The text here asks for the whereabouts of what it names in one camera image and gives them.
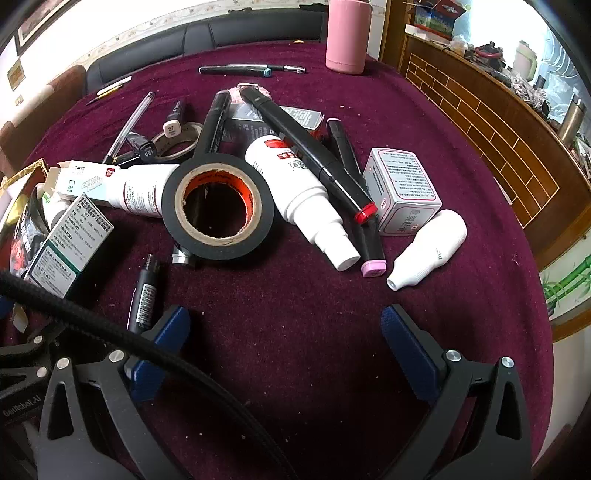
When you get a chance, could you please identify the black pen with barcode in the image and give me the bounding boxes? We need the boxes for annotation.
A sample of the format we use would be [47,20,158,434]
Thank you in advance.
[127,253,162,334]

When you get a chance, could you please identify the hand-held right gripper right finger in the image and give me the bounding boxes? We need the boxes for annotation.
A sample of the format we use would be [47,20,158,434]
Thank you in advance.
[381,305,533,480]

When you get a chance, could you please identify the brown chair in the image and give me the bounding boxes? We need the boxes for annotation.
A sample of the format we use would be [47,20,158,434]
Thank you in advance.
[0,65,87,158]

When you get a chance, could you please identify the white printed box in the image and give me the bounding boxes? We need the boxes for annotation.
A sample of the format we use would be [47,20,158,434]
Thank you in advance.
[362,148,443,236]

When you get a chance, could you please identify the black leather sofa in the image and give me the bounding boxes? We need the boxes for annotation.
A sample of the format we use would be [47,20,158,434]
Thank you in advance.
[85,7,329,95]

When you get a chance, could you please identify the black marker red cap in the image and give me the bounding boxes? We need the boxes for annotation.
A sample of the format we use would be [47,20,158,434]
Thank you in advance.
[240,88,378,227]

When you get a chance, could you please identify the masking tape roll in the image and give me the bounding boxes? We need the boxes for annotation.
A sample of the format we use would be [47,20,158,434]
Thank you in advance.
[151,122,204,162]

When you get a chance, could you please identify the black tape roll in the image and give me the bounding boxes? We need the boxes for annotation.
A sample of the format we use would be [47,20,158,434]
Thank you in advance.
[161,154,276,260]

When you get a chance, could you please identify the grey box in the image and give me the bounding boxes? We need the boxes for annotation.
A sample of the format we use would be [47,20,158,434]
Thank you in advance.
[231,104,326,139]

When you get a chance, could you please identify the wooden cabinet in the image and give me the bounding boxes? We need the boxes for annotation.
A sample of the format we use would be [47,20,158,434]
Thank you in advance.
[379,0,591,273]

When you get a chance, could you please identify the green white box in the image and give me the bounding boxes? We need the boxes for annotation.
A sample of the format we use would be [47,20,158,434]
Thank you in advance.
[23,198,115,298]

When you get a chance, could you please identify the bamboo wall painting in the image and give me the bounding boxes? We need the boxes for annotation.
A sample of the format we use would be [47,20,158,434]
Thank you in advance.
[538,258,591,324]

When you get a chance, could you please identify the pink tumbler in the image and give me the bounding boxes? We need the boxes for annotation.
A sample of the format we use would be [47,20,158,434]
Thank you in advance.
[325,0,373,75]

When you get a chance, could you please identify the pink fuzzy eraser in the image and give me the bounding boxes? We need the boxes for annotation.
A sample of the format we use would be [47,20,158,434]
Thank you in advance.
[233,83,273,104]

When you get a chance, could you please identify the short marker black cap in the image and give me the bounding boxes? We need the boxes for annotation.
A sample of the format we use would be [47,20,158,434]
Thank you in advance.
[117,131,158,164]

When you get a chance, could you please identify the framed wall picture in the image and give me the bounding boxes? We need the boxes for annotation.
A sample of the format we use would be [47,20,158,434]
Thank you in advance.
[14,0,81,47]

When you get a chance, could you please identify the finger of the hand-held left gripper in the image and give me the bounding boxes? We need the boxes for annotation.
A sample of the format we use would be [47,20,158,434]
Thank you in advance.
[0,335,63,401]

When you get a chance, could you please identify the black marker pink cap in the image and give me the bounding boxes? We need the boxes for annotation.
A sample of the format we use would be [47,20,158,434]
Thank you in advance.
[327,119,386,279]

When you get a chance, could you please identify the small silver black cap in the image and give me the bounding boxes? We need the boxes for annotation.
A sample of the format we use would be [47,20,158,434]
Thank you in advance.
[172,244,199,268]

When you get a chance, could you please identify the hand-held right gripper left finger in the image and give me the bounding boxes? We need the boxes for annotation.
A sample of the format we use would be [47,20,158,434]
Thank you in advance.
[39,305,192,480]

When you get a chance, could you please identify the black braided cable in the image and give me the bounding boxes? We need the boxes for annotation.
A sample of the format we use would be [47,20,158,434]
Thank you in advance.
[0,270,298,480]

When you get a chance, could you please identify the steel cup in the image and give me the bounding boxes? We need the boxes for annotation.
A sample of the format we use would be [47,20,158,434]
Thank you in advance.
[556,95,587,144]

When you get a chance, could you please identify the white box red label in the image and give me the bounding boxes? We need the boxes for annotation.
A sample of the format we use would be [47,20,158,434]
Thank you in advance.
[46,159,122,204]

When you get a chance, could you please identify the small white bottle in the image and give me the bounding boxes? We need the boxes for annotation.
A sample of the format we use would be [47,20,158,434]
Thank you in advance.
[386,209,468,292]

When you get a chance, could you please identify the black pen teal cap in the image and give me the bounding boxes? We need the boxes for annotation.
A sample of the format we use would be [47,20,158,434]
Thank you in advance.
[198,65,273,78]

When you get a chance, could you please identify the yellow utility knife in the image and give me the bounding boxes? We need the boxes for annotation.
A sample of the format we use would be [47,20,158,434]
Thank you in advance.
[85,82,126,106]

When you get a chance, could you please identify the white bottle with print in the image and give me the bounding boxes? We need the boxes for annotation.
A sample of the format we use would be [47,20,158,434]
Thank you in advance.
[105,165,181,219]

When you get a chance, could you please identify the slim black marker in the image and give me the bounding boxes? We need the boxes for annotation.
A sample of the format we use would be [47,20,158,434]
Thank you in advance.
[194,91,232,158]

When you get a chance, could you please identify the clear ballpoint pen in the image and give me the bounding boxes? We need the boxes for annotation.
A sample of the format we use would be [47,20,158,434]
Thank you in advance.
[102,91,156,164]

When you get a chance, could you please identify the cardboard box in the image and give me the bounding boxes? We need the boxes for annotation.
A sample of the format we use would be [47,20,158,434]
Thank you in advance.
[402,0,469,40]

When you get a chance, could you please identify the white mug green lid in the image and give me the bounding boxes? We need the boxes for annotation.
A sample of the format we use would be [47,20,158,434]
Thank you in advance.
[512,39,539,79]

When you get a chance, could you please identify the white spray bottle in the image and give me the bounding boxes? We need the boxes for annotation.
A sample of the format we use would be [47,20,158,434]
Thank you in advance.
[245,135,361,271]

